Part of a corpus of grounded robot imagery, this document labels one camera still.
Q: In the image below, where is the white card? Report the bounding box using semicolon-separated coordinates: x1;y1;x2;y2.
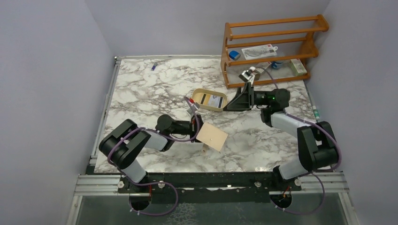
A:
207;95;224;108

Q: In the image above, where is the beige leather card holder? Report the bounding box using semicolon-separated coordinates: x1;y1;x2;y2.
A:
196;122;228;154

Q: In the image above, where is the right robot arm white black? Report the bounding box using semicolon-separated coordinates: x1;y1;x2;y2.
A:
223;82;341;180

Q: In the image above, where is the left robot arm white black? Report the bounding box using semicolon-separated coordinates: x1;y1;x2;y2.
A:
98;114;204;183

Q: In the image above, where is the yellow card in tray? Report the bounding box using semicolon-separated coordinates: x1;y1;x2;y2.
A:
199;93;210;105

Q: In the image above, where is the cream oval tray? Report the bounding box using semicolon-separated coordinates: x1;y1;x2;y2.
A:
191;88;228;112

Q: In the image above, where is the grey tape dispenser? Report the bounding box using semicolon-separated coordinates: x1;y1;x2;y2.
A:
253;68;263;76

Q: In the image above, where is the blue round container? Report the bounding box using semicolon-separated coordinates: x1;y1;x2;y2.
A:
271;61;283;69

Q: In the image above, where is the blue small box on shelf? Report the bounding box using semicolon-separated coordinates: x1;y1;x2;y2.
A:
229;51;241;61

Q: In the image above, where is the white packaged item on shelf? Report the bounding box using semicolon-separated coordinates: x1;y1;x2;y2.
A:
242;44;278;60

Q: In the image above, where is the wooden orange shelf rack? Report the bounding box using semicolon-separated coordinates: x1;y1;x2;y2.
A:
221;15;329;88

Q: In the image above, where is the green white small box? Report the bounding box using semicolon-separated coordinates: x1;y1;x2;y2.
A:
289;59;307;76

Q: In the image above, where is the green white tube at edge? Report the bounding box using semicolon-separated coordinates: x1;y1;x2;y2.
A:
312;105;320;120

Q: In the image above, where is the small blue marker pen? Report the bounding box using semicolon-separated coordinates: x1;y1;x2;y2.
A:
151;62;158;71

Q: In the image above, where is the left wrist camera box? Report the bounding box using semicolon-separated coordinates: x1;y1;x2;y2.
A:
186;102;200;117

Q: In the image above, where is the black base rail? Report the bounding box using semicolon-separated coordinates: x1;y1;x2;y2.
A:
117;172;301;204

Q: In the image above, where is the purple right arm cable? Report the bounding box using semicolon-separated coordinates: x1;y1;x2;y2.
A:
258;67;343;173

